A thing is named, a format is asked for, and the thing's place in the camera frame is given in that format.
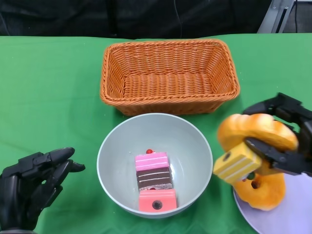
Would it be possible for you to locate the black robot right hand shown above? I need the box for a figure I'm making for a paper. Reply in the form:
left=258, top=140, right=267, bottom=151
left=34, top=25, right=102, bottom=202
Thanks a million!
left=242, top=92, right=312, bottom=177

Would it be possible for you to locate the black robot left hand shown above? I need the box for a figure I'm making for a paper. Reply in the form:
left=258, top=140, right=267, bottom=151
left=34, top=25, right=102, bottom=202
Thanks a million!
left=0, top=147, right=86, bottom=231

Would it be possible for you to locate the orange striped bread roll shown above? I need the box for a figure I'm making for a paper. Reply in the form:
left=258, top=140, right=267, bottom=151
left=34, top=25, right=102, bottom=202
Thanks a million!
left=234, top=168, right=286, bottom=212

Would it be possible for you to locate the striped ring bread with hole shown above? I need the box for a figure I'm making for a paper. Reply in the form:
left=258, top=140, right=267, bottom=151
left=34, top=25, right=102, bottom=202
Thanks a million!
left=216, top=114, right=299, bottom=156

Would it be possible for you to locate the yellow cake block black dot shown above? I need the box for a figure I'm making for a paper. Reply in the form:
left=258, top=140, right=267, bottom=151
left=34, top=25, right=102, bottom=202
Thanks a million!
left=213, top=142, right=263, bottom=185

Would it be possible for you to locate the grey round bowl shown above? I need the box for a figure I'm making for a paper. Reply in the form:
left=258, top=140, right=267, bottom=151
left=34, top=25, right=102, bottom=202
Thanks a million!
left=97, top=112, right=213, bottom=219

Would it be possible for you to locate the pale lavender plate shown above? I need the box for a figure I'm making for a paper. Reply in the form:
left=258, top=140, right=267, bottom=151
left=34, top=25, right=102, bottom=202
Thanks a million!
left=233, top=170, right=312, bottom=234

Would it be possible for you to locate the pink cake block black dot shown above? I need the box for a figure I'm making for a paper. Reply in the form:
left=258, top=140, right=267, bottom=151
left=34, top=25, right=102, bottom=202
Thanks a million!
left=138, top=189, right=177, bottom=212

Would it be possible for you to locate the chocolate layered cake slice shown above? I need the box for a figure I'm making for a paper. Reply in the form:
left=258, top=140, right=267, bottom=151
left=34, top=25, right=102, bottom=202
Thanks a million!
left=136, top=167, right=174, bottom=192

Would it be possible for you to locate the pink layered cake slice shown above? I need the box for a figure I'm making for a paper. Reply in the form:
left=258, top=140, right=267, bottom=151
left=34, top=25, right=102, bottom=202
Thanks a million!
left=135, top=148, right=169, bottom=173

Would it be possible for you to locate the orange wicker basket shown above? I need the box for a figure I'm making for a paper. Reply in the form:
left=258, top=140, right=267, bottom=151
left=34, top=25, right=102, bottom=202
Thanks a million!
left=99, top=39, right=240, bottom=117

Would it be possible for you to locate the green tablecloth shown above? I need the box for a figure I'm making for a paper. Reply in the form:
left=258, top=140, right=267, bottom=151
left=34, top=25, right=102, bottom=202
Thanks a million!
left=0, top=33, right=312, bottom=234

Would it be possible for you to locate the black backdrop cloth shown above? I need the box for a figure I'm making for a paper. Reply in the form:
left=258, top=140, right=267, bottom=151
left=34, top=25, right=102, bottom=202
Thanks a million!
left=0, top=0, right=273, bottom=41

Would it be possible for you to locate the thin black hanging cable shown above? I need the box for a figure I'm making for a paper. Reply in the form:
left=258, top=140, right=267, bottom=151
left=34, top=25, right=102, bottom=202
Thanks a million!
left=173, top=0, right=183, bottom=37
left=293, top=0, right=298, bottom=34

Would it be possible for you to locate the grey metal frame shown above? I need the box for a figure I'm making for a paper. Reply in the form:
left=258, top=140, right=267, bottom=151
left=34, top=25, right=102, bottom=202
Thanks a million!
left=257, top=0, right=297, bottom=34

